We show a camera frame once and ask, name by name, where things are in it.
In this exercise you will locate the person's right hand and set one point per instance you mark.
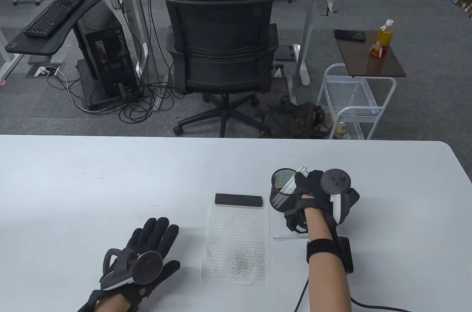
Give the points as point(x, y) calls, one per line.
point(309, 188)

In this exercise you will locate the person's left hand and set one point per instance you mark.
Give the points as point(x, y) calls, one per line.
point(156, 236)

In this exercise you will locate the green capped marker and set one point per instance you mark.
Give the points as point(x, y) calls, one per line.
point(291, 237)

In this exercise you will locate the person's left forearm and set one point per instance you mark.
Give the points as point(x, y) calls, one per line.
point(112, 304)

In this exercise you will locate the person's right forearm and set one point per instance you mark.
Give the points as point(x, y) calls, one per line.
point(324, 282)

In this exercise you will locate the black mesh pencil holder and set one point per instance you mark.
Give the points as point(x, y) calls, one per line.
point(280, 203)

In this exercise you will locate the black right hand controller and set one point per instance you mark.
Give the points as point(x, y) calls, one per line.
point(335, 181)

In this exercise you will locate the black hand controller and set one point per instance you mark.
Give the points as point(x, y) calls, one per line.
point(147, 269)
point(335, 181)

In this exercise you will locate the black left hand controller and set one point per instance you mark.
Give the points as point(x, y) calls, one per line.
point(147, 269)

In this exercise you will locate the small yellow bottle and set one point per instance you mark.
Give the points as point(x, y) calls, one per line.
point(341, 129)

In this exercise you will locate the dark backpack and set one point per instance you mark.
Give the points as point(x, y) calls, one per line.
point(291, 120)

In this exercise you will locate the black rectangular block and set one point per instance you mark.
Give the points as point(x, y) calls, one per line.
point(239, 200)

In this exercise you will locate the black armband box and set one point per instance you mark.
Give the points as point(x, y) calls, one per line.
point(346, 255)

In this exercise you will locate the lined white paper sheet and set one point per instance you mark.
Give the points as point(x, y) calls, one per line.
point(236, 238)

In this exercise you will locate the brown side table top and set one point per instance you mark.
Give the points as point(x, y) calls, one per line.
point(368, 65)

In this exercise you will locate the black box under desk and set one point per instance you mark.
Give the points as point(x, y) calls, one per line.
point(284, 53)

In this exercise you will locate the black smartphone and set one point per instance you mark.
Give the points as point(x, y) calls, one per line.
point(349, 35)

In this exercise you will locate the yellow drink bottle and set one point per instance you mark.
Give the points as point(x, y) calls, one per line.
point(383, 37)

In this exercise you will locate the black office chair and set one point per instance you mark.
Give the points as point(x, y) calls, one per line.
point(221, 31)

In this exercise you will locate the black computer tower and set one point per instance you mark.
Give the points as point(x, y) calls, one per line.
point(107, 57)

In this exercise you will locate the floor socket box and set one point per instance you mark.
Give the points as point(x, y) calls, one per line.
point(44, 70)

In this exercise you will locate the black keyboard tray table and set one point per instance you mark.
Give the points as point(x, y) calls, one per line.
point(22, 44)

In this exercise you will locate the black keyboard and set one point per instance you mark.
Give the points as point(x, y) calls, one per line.
point(55, 15)

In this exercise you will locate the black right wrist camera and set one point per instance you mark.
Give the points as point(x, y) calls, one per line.
point(295, 221)

